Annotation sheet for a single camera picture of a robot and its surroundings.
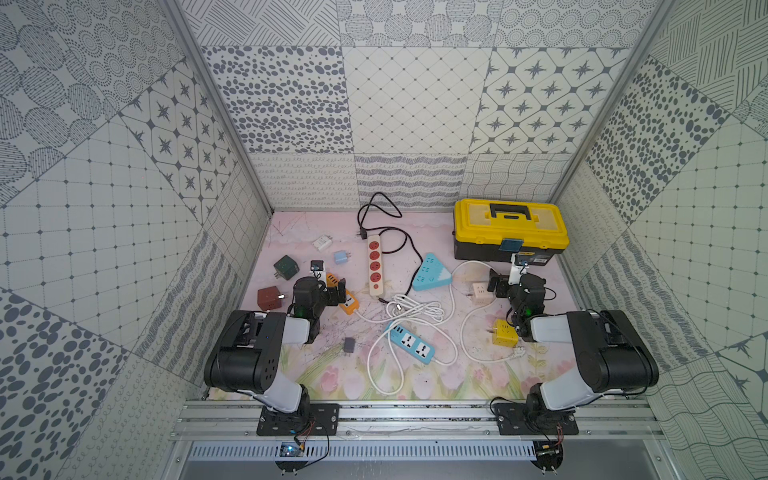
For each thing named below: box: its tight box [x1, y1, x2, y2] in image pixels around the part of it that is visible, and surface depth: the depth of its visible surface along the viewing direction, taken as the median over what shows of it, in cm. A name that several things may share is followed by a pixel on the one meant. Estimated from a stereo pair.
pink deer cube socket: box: [472, 282, 494, 304], surface depth 95 cm
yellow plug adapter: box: [492, 319, 519, 348], surface depth 86 cm
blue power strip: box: [387, 322, 436, 365], surface depth 86 cm
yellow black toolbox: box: [452, 199, 570, 265], surface depth 97 cm
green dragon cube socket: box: [273, 254, 300, 281], surface depth 100 cm
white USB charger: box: [313, 234, 333, 252], surface depth 110 cm
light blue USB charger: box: [334, 250, 348, 265], surface depth 107 cm
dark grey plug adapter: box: [344, 337, 355, 353], surface depth 88 cm
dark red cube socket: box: [257, 286, 282, 311], surface depth 93 cm
